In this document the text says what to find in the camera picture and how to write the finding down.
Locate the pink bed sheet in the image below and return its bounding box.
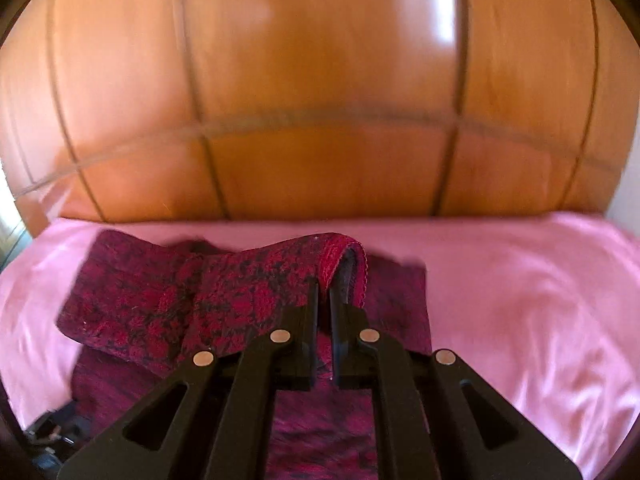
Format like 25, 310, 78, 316
1, 214, 639, 479

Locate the red black patterned sweater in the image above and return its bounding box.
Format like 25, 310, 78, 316
56, 230, 431, 479

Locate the wooden headboard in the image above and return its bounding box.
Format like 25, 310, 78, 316
1, 0, 639, 234

